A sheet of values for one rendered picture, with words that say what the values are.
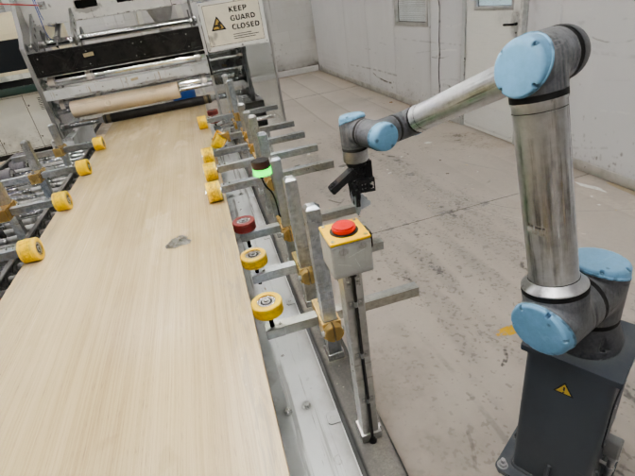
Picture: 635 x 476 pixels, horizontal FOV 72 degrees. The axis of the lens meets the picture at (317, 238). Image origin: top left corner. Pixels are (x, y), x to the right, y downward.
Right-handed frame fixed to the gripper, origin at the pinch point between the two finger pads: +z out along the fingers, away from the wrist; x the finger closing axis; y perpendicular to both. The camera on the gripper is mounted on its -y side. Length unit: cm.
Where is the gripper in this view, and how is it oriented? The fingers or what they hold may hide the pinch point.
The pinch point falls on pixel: (356, 212)
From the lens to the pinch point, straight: 165.6
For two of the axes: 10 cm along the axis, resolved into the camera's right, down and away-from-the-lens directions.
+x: -2.6, -4.4, 8.6
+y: 9.5, -2.5, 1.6
